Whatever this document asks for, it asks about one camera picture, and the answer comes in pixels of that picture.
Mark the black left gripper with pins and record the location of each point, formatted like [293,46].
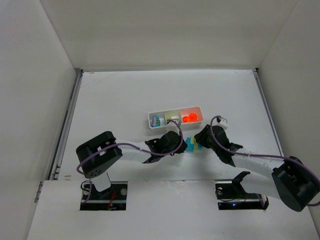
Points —
[178,141]

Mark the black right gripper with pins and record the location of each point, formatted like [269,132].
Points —
[202,138]

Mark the orange round lego dish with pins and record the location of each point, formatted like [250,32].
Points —
[193,117]

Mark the teal frog lego brick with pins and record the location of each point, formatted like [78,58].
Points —
[155,122]

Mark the orange lego pieces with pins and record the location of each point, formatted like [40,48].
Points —
[186,119]

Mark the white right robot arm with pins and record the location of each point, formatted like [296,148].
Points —
[288,179]

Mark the white divided plastic tray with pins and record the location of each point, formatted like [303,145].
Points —
[177,113]

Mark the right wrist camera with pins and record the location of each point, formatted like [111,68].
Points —
[222,122]

